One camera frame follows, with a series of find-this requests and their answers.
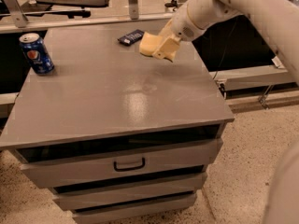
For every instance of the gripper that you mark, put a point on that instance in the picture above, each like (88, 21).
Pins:
(183, 24)

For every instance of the yellow wavy sponge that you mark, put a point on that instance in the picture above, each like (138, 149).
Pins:
(149, 43)

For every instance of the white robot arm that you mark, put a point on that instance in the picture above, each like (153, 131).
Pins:
(277, 22)

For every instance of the grey drawer cabinet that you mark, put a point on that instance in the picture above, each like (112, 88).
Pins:
(105, 102)

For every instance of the black office chair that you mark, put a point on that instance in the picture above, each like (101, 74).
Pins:
(67, 0)

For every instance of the blue pepsi can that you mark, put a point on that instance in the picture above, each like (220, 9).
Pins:
(36, 54)

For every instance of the black drawer handle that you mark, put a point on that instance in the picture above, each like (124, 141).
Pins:
(129, 165)

